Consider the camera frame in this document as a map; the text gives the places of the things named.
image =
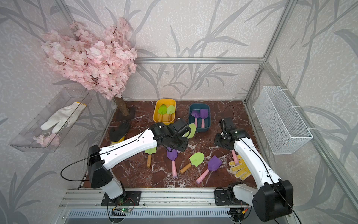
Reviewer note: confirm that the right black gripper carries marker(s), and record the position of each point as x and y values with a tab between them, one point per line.
216	140

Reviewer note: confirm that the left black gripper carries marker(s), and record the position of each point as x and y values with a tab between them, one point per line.
183	147

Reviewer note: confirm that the yellow plastic storage box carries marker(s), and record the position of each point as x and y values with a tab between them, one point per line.
167	102

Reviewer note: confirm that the green shovel wooden handle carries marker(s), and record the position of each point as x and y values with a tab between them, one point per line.
170	111
149	159
191	132
195	160

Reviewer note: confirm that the purple shovel pink handle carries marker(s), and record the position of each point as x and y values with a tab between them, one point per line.
172	155
236	161
196	115
203	116
213	164

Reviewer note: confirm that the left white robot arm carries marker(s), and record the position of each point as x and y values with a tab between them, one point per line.
101	160

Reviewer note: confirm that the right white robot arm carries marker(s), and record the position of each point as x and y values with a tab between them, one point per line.
272	197

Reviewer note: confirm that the dark teal storage box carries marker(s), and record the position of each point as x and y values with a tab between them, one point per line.
198	106

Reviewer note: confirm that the yellow dotted work glove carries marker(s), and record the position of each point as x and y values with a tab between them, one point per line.
239	170

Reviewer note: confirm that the black and yellow glove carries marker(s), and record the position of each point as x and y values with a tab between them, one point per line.
118	134

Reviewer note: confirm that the pink cherry blossom tree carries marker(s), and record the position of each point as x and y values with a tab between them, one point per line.
100	64

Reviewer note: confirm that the white cotton glove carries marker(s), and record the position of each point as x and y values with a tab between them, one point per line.
64	117

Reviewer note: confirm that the white wire mesh basket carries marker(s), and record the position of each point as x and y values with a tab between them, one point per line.
282	125

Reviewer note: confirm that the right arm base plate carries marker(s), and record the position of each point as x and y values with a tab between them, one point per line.
227	197

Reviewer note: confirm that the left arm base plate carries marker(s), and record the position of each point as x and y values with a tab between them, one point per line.
129	198

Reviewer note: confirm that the aluminium front rail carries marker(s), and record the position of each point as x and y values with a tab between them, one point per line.
86	198

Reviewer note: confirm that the clear acrylic wall shelf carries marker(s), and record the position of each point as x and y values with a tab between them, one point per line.
33	139

